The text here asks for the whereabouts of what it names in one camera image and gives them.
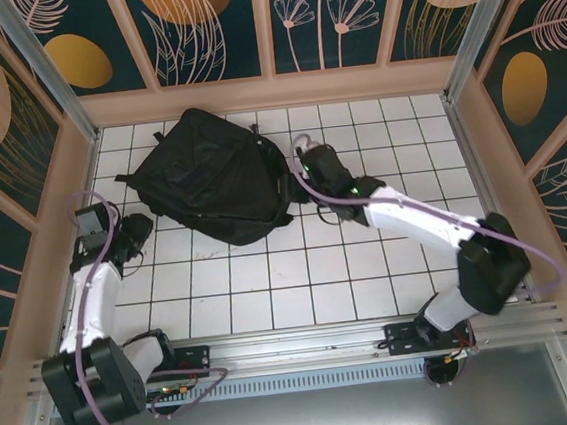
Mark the black fabric backpack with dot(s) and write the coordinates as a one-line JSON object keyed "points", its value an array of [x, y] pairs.
{"points": [[210, 179]]}

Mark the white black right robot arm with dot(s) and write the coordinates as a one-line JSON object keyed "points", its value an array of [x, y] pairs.
{"points": [[414, 215]]}

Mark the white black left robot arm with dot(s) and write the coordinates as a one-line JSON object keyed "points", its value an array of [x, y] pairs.
{"points": [[94, 306]]}

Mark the orange circle leaves art panel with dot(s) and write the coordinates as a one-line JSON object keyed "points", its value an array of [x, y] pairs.
{"points": [[195, 30]]}

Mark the pink circle feather art panel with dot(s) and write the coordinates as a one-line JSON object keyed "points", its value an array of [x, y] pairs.
{"points": [[434, 7]]}

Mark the orange oval feather art panel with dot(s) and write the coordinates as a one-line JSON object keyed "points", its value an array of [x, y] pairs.
{"points": [[527, 83]]}

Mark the steel sheet panel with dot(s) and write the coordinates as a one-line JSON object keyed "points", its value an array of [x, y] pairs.
{"points": [[303, 421]]}

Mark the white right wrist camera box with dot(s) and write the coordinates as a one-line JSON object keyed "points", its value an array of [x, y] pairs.
{"points": [[306, 145]]}

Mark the aluminium side rail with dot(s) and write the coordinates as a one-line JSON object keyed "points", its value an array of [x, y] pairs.
{"points": [[89, 166], [468, 154]]}

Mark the three flowers wall art panel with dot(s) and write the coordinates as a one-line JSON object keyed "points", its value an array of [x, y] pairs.
{"points": [[325, 17]]}

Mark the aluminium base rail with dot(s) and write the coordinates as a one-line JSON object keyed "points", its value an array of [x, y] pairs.
{"points": [[296, 344]]}

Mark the orange oval wall art panel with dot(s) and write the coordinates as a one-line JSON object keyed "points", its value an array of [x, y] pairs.
{"points": [[78, 61]]}

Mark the aluminium frame post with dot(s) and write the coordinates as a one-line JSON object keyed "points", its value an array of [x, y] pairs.
{"points": [[478, 28], [49, 69]]}

